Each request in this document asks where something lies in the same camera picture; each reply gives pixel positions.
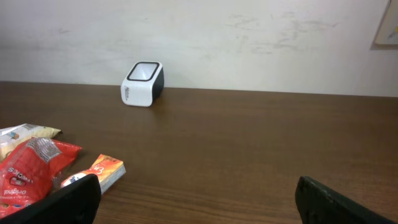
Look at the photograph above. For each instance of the cream snack bag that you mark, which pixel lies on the cream snack bag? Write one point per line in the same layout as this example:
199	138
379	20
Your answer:
11	137

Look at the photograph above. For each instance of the white barcode scanner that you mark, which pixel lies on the white barcode scanner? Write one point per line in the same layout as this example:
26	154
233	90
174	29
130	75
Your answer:
143	84

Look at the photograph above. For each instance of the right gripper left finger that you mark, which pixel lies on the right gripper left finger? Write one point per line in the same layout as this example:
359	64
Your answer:
76	203

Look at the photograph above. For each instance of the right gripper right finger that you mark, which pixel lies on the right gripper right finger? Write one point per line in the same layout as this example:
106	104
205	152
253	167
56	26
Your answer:
318	204

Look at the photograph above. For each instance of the red snack bag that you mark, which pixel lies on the red snack bag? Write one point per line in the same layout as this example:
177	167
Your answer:
29	171

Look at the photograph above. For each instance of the orange small box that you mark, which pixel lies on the orange small box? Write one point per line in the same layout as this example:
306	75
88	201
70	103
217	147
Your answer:
107	169

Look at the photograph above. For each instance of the paper on wall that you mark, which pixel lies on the paper on wall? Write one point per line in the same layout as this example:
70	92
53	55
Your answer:
386	34

